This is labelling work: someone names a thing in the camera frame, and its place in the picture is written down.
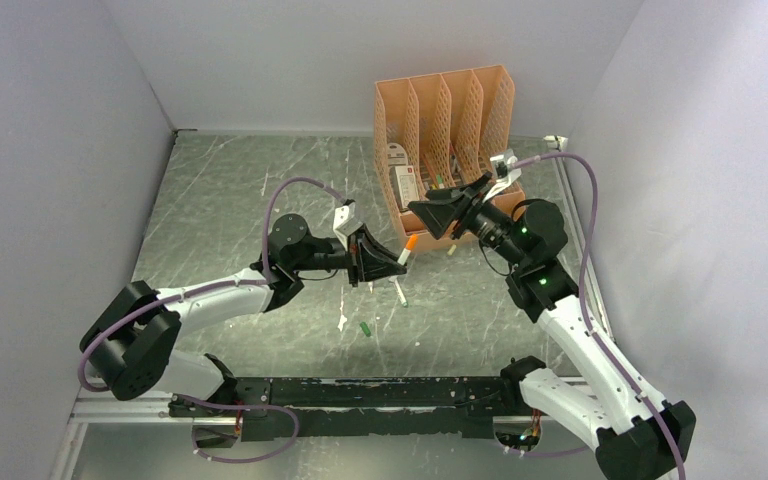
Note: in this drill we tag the pens in organizer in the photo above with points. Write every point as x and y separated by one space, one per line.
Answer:
435 172

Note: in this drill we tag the white pen red tip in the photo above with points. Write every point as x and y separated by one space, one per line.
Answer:
404 256

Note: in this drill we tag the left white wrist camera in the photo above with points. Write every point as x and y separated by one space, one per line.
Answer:
346 223

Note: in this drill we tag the grey stationery blister pack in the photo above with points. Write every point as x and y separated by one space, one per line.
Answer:
396 155

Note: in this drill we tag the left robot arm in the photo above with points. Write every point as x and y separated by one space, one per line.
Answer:
131 348

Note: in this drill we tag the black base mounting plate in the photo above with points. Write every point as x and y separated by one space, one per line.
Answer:
262 409

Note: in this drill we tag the white pen green tip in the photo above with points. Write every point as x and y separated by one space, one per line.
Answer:
399 291

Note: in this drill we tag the orange pen cap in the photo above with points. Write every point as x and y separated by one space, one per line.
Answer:
412 241

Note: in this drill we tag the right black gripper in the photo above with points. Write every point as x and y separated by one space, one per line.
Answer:
443 206

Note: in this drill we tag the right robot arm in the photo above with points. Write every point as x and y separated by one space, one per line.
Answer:
630 426

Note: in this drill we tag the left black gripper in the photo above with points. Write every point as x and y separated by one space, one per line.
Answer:
368 260

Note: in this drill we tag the white corner bracket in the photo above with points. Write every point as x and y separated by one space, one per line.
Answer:
555 143

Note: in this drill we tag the orange plastic file organizer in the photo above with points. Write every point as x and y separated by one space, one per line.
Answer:
449 124

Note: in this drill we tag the white red box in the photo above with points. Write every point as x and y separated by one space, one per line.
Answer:
404 185

